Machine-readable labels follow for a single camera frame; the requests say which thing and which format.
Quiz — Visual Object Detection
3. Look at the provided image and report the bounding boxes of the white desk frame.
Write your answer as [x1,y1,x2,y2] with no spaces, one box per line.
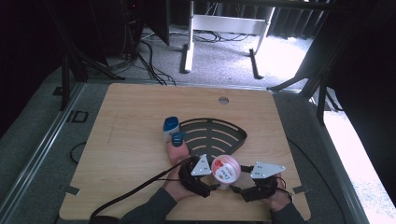
[179,0,276,80]

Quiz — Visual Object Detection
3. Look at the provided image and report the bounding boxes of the white bottle with blue cap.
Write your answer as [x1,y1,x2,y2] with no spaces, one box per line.
[162,116,181,143]

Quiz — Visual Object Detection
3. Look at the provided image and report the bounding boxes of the left hand-held gripper cable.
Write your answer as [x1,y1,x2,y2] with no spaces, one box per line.
[89,157,192,224]

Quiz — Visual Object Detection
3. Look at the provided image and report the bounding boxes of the black cable loop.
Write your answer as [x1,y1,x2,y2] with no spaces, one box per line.
[69,141,88,165]

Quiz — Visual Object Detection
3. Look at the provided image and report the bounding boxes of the black rectangular floor bracket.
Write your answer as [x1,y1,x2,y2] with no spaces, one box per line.
[65,109,90,124]

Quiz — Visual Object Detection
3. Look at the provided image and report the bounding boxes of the black floor cable bundle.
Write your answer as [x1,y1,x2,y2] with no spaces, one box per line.
[135,38,177,87]

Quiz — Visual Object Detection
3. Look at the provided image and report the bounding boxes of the black fan-shaped slotted rack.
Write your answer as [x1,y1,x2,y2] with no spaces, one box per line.
[177,117,248,161]

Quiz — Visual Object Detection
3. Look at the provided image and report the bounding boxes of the person's left hand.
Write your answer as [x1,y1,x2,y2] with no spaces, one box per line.
[163,169,198,203]

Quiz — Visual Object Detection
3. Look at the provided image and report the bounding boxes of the pink bottle with blue cap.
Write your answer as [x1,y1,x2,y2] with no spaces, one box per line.
[165,131,191,166]

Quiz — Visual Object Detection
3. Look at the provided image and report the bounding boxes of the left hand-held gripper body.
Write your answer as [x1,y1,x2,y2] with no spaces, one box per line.
[178,153,217,199]

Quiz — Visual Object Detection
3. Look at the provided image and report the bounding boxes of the cables under desk frame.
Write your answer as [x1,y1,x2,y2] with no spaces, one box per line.
[141,27,251,44]

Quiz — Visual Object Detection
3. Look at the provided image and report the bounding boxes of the black metal stand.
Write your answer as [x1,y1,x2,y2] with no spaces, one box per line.
[266,0,345,123]
[43,0,126,112]

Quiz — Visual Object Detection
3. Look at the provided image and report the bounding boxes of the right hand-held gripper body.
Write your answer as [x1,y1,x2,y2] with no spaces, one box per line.
[239,161,287,203]

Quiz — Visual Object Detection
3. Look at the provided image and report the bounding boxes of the person's right hand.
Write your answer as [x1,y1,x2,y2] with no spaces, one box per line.
[261,179,294,214]

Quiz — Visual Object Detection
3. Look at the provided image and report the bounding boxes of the grey tape piece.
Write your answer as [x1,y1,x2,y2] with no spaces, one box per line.
[58,184,81,197]
[291,185,312,195]

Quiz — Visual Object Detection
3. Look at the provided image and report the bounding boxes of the dark curtain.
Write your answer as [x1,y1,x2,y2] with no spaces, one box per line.
[267,5,325,41]

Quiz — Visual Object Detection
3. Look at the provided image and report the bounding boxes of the pink jar with white lid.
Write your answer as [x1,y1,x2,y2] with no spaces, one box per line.
[210,154,242,191]

